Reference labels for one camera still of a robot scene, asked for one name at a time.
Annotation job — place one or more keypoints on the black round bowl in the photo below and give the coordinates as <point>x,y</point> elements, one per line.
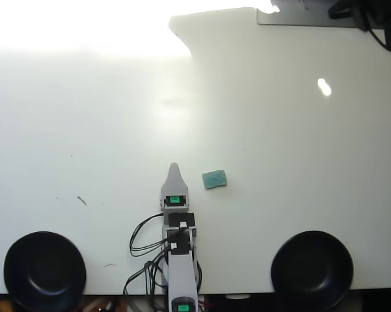
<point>312,270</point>
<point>45,271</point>

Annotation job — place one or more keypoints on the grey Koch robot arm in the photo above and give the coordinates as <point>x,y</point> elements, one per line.
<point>180,273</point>

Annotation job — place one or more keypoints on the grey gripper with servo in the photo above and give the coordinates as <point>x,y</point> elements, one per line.
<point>175,204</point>

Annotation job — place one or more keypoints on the blue foam cube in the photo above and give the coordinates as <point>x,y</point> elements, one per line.
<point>215,179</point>

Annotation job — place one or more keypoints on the white bracket under table edge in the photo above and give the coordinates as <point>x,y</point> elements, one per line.
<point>238,296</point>

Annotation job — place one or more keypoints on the grey flat metal plate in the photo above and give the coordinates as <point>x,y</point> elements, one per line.
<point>312,18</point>

